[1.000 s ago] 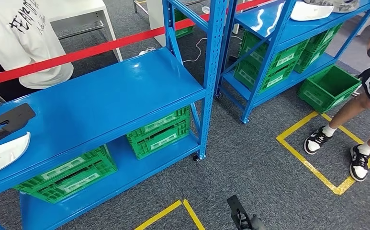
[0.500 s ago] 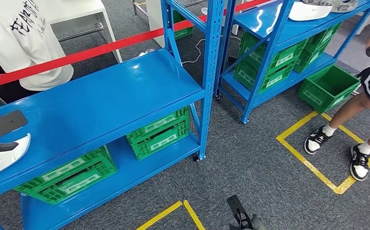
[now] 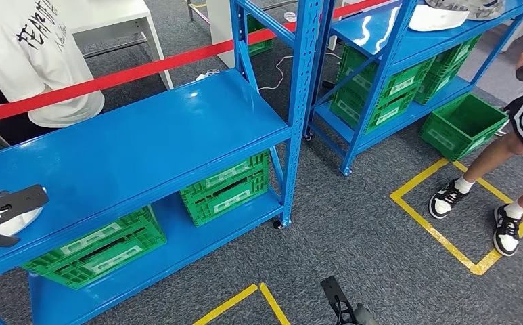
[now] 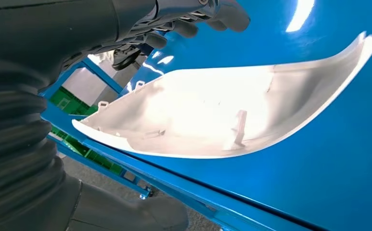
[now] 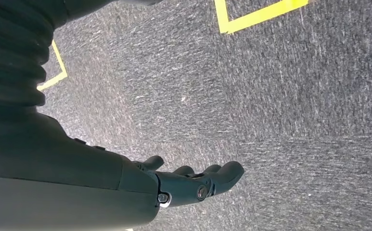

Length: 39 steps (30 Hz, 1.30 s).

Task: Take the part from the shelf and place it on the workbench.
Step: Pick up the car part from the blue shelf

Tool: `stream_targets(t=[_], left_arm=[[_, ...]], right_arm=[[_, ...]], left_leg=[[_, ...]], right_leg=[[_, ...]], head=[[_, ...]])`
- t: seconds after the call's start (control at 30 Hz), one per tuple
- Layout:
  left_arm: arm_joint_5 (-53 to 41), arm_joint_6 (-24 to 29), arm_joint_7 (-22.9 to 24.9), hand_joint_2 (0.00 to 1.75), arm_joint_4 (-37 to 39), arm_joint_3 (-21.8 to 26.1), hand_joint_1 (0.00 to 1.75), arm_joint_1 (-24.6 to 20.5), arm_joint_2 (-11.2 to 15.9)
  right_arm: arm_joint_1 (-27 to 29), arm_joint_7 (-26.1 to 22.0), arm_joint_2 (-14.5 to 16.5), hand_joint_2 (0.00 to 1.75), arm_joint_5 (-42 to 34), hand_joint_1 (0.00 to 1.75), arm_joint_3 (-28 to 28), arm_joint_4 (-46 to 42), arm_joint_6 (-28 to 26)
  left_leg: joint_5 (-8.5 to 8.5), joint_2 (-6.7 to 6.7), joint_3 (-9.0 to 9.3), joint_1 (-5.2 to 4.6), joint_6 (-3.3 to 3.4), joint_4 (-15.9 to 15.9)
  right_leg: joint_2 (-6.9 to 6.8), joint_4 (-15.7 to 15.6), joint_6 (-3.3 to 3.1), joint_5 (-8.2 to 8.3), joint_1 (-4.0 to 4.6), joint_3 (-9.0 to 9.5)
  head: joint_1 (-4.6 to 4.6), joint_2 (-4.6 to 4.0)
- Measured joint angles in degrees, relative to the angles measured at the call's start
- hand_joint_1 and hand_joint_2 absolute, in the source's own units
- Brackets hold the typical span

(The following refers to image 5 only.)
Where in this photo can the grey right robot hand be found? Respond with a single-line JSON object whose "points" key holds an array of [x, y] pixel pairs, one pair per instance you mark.
{"points": [[61, 185]]}

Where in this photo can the yellow floor tape square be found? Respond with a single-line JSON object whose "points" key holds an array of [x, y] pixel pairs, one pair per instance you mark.
{"points": [[223, 16], [63, 76]]}

